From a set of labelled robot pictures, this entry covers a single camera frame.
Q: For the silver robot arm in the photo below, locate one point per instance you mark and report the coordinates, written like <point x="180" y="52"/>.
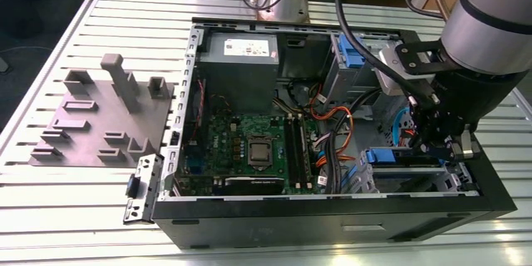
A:
<point x="485" y="29"/>

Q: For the blue plastic drive latch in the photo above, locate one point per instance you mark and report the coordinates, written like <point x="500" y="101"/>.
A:
<point x="346" y="60"/>

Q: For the black graphics card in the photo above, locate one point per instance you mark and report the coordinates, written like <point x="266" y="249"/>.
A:
<point x="249" y="185"/>

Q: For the metal card retention bracket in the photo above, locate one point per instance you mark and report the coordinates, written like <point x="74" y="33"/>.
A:
<point x="146" y="185"/>

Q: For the metal disk bay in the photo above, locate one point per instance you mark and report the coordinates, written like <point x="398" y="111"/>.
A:
<point x="414" y="171"/>

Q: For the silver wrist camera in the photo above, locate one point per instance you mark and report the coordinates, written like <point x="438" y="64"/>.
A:
<point x="388" y="87"/>

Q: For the green motherboard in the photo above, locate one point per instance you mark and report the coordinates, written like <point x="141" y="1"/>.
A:
<point x="265" y="126"/>

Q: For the black RAM slot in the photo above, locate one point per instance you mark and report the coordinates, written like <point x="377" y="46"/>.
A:
<point x="305" y="154"/>
<point x="293" y="154"/>

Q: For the CPU socket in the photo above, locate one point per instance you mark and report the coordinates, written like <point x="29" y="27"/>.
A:
<point x="260" y="166"/>

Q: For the silver CPU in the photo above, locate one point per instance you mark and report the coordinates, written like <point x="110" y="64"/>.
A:
<point x="260" y="152"/>

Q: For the grey power supply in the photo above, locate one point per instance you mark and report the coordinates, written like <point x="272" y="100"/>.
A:
<point x="236" y="85"/>

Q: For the metal drive cage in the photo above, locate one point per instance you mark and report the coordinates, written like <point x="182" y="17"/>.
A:
<point x="344" y="82"/>

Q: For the black PC case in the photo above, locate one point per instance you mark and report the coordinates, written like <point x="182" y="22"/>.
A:
<point x="290" y="225"/>

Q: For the grey parts rack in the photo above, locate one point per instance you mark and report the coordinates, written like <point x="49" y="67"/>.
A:
<point x="104" y="122"/>

